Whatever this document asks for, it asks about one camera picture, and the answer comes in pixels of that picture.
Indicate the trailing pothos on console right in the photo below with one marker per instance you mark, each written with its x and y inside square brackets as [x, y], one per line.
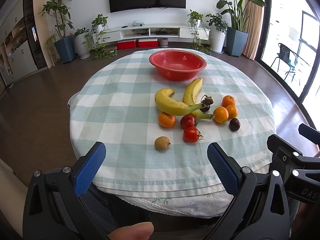
[199, 32]

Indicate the red storage box right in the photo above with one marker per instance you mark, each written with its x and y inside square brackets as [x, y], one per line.
[147, 42]

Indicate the red storage box left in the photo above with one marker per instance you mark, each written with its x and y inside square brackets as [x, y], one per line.
[126, 44]

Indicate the orange tangerine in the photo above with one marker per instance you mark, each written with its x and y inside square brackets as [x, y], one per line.
[166, 120]

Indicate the dark plum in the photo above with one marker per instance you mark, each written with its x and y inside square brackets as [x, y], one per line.
[234, 124]

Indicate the white cabinet shelving unit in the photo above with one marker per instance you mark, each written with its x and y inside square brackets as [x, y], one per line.
[21, 52]

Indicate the bushy plant white pot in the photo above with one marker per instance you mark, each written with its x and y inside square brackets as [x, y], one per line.
[218, 31]

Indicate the trailing pothos on console left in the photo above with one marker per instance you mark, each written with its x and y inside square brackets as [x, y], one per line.
[96, 39]

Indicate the small tangerine top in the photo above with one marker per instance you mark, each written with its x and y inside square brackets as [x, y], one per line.
[228, 100]

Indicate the curved yellow banana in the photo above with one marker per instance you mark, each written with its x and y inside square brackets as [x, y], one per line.
[171, 106]

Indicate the red plastic colander bowl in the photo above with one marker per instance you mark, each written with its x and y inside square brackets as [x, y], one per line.
[177, 65]

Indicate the person's right hand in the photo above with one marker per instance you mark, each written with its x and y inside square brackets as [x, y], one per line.
[306, 223]

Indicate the plant in white ribbed pot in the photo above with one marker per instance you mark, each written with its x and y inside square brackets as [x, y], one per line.
[81, 43]

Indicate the dark cherry with stem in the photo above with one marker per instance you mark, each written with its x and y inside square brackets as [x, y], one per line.
[206, 107]

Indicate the beige curtain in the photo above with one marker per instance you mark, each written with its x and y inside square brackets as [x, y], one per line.
[254, 25]

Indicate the small grey pot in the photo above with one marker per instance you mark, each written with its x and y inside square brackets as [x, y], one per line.
[163, 42]

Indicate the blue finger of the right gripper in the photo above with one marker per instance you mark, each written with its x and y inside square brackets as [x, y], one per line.
[281, 148]
[309, 133]

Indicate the red storage box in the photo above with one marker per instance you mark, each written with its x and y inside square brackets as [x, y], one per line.
[126, 44]
[147, 42]

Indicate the green white checkered tablecloth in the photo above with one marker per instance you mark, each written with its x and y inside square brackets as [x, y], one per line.
[116, 106]

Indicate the black balcony chair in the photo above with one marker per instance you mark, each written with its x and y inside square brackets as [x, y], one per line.
[290, 58]

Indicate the red tomato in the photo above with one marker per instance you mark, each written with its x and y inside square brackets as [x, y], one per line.
[192, 135]
[188, 121]

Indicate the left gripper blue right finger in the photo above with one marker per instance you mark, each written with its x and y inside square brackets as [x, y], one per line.
[225, 167]

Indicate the long yellow banana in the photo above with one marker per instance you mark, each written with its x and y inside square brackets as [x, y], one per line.
[190, 96]

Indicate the large orange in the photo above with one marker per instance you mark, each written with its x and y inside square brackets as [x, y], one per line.
[220, 115]

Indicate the white embroidered under cloth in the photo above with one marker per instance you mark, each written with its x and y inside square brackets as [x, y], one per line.
[202, 206]

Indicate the person's left hand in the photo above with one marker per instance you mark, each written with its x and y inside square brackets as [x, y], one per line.
[140, 231]

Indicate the white tv console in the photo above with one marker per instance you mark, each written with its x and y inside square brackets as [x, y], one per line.
[174, 32]

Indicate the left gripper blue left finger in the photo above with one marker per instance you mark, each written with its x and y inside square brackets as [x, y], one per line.
[86, 167]

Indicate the brown longan fruit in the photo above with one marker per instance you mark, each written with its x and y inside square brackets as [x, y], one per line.
[162, 143]

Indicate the large leaf plant blue pot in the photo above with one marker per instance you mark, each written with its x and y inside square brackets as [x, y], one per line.
[242, 13]

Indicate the trailing pothos on console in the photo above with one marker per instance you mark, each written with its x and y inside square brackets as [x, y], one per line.
[199, 32]
[96, 39]

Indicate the small tangerine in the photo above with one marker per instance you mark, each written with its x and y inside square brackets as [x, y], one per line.
[232, 111]
[228, 100]

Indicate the tall plant blue pot left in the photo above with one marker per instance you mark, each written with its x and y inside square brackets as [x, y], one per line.
[64, 43]

